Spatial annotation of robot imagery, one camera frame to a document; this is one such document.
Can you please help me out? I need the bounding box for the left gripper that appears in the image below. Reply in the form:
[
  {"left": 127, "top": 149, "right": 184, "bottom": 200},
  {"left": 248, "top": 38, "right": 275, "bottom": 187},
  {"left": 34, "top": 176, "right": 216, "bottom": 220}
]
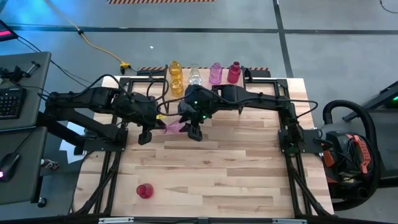
[{"left": 132, "top": 99, "right": 167, "bottom": 131}]

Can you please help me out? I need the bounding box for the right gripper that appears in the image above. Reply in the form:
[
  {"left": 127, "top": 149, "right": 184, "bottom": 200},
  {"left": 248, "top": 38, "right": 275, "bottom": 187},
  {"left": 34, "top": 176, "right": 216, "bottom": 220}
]
[{"left": 177, "top": 85, "right": 215, "bottom": 133}]

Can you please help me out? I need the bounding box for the purple conical glass vase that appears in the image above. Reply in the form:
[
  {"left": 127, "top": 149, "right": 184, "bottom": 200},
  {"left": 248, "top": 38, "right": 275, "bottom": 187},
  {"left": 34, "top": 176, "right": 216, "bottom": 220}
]
[{"left": 161, "top": 119, "right": 187, "bottom": 134}]

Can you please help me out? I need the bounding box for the clear glass vase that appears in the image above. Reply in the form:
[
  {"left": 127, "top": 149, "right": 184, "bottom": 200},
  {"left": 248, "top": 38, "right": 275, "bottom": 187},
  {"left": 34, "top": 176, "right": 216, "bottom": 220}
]
[{"left": 188, "top": 61, "right": 202, "bottom": 86}]

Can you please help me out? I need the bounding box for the small yellow embossed glass vase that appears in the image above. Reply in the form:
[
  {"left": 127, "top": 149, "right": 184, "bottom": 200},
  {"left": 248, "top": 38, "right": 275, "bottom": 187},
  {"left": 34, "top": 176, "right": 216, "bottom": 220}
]
[{"left": 169, "top": 60, "right": 183, "bottom": 81}]

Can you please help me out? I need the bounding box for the purple ribbed glass bottle vase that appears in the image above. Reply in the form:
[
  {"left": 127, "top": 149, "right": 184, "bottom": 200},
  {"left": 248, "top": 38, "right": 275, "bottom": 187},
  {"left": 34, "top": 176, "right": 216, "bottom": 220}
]
[{"left": 208, "top": 62, "right": 223, "bottom": 85}]

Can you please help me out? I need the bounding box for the red flared glass vase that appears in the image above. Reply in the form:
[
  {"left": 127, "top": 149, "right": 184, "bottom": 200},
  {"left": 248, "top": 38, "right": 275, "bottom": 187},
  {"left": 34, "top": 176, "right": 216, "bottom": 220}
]
[{"left": 136, "top": 183, "right": 154, "bottom": 200}]

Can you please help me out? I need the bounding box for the red ribbed glass bottle vase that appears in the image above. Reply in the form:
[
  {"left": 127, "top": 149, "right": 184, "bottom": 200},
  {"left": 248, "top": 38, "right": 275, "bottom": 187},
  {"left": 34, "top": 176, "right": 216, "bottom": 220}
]
[{"left": 226, "top": 61, "right": 242, "bottom": 84}]

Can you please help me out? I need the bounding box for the black mat with hazard stripes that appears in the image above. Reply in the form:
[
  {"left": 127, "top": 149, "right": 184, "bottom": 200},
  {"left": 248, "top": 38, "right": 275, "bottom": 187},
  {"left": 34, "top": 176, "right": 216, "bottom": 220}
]
[{"left": 136, "top": 66, "right": 271, "bottom": 78}]

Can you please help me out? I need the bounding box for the small dark bottle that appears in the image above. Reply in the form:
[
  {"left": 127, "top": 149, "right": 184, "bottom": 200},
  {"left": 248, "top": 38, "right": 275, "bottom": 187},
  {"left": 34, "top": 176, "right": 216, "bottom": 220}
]
[{"left": 40, "top": 157, "right": 60, "bottom": 171}]

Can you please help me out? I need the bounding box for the grey desk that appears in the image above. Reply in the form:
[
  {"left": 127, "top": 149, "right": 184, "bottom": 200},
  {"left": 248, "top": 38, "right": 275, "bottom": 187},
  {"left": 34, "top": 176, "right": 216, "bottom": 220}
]
[
  {"left": 0, "top": 126, "right": 48, "bottom": 206},
  {"left": 0, "top": 51, "right": 52, "bottom": 131}
]

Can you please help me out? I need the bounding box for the black keyboard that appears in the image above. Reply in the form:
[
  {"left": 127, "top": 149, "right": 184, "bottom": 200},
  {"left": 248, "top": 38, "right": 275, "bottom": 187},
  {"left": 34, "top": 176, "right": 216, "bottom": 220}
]
[{"left": 0, "top": 86, "right": 27, "bottom": 121}]

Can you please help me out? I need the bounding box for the black lever clamp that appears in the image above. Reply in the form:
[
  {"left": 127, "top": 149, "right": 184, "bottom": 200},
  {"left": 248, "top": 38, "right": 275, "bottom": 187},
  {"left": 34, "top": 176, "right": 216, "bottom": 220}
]
[{"left": 0, "top": 60, "right": 41, "bottom": 84}]

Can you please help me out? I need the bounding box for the black computer mouse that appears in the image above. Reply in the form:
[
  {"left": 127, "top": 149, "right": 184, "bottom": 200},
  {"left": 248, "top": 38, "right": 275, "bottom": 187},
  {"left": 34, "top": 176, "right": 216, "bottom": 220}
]
[{"left": 0, "top": 152, "right": 21, "bottom": 183}]

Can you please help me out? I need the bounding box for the black orange vacuum cleaner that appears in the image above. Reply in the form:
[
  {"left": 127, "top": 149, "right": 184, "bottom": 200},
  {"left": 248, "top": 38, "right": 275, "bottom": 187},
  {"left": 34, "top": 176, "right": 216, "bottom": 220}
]
[{"left": 320, "top": 124, "right": 383, "bottom": 212}]

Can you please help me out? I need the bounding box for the tablet with red screen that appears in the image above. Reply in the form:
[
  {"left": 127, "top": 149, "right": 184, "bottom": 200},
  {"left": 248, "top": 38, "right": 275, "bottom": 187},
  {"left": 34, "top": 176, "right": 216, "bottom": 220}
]
[{"left": 0, "top": 19, "right": 19, "bottom": 43}]

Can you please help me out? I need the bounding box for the black stand bar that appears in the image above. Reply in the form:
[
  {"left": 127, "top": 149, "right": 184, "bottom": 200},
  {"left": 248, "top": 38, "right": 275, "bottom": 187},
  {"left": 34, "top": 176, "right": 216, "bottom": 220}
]
[{"left": 341, "top": 80, "right": 398, "bottom": 123}]

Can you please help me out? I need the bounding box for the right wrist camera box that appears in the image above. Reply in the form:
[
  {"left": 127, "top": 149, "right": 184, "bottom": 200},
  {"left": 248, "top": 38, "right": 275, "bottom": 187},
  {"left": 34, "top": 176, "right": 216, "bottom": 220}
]
[{"left": 187, "top": 123, "right": 203, "bottom": 142}]

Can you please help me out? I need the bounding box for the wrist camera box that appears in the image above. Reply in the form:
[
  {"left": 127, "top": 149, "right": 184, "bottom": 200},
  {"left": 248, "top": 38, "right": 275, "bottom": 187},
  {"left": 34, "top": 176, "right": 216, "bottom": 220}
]
[
  {"left": 138, "top": 129, "right": 153, "bottom": 146},
  {"left": 187, "top": 123, "right": 203, "bottom": 142}
]

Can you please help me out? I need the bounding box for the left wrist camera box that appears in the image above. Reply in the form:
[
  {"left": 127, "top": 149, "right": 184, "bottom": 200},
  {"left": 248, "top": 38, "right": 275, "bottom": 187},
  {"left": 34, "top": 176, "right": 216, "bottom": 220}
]
[{"left": 138, "top": 129, "right": 153, "bottom": 146}]

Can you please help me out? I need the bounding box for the yellow extension cable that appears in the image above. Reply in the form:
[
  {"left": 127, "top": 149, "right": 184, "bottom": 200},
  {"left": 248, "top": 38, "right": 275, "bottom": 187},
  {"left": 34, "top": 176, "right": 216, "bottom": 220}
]
[{"left": 43, "top": 0, "right": 132, "bottom": 71}]

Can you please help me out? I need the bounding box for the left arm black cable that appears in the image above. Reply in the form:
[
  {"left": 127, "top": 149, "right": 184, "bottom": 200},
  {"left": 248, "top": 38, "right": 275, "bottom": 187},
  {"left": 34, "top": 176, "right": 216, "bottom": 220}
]
[{"left": 71, "top": 73, "right": 170, "bottom": 105}]

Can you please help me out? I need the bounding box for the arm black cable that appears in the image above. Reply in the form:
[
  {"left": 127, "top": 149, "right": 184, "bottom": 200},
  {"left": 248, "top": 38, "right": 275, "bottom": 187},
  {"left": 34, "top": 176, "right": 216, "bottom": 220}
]
[
  {"left": 71, "top": 73, "right": 170, "bottom": 105},
  {"left": 290, "top": 98, "right": 320, "bottom": 121}
]

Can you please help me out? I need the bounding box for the black aluminium table frame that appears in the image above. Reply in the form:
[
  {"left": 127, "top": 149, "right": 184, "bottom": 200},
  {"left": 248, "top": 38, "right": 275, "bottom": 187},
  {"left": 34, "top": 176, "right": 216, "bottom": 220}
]
[{"left": 70, "top": 76, "right": 335, "bottom": 218}]

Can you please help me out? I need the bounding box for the silver aluminium bracket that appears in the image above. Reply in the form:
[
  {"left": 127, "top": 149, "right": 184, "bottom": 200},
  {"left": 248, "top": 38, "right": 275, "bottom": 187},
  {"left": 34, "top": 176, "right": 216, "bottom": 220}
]
[
  {"left": 98, "top": 217, "right": 135, "bottom": 224},
  {"left": 272, "top": 218, "right": 308, "bottom": 224}
]

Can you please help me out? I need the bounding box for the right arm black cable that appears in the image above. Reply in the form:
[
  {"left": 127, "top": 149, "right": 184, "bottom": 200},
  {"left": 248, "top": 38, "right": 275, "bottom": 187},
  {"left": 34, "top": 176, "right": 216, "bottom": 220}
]
[{"left": 290, "top": 98, "right": 320, "bottom": 121}]

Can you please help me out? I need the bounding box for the black desk cable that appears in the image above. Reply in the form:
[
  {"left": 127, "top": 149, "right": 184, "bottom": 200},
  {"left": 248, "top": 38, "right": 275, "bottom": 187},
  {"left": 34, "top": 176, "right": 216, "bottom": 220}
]
[{"left": 17, "top": 34, "right": 103, "bottom": 91}]

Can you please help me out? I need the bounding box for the black vacuum hose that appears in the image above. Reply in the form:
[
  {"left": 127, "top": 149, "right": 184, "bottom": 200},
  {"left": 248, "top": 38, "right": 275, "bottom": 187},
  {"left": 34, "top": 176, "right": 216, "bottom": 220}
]
[{"left": 322, "top": 99, "right": 382, "bottom": 208}]

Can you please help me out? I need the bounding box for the black floor cable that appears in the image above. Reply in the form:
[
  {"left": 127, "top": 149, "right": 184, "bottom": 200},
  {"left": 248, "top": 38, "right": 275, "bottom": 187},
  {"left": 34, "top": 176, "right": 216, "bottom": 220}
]
[{"left": 379, "top": 0, "right": 398, "bottom": 15}]

